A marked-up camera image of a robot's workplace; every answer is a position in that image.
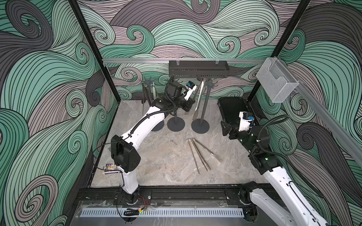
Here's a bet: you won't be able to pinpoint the black tray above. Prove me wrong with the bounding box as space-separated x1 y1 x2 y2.
217 97 251 128

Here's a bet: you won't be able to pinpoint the steel tongs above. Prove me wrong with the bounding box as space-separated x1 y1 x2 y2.
191 138 222 171
193 79 205 120
188 139 200 175

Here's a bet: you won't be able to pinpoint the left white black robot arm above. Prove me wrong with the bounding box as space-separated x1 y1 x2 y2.
110 78 198 202

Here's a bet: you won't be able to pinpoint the green metal tongs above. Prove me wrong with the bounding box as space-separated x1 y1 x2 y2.
151 82 157 100

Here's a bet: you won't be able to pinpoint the white slotted cable duct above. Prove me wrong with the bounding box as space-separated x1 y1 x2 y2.
80 207 244 218

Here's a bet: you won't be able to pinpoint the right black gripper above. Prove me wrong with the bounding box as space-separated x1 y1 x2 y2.
222 119 255 155

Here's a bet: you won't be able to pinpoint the black metal tongs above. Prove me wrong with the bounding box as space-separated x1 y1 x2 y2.
141 83 153 113

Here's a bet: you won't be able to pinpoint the clear plastic wall bin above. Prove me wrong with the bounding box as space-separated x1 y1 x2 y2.
256 57 299 103

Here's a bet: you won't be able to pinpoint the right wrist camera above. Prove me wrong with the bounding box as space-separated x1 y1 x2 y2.
239 112 254 132

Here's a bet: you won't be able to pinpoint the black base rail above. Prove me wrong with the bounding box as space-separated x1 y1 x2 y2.
75 184 250 206

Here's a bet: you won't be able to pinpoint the black perforated wall shelf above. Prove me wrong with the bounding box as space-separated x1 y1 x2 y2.
169 60 230 80

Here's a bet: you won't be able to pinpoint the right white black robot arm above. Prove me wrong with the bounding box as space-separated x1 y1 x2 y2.
221 121 329 226

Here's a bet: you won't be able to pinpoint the small card box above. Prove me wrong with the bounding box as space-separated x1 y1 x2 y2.
103 163 120 175

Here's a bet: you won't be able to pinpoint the dark utensil rack stand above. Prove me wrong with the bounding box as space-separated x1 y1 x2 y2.
141 79 165 132
191 80 215 134
166 78 186 132

